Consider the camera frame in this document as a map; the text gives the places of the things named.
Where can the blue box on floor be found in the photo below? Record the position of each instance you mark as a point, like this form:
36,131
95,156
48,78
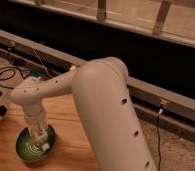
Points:
34,74

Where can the small white bottle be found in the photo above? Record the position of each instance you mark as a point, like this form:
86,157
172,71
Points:
42,142

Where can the metal window frame rail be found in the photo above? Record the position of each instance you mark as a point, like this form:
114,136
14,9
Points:
170,20

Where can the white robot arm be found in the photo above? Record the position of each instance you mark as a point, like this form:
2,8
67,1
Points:
104,106

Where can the green ceramic bowl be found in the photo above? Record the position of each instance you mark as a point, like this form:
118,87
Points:
30,151

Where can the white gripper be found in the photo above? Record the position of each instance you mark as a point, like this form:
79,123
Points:
33,119

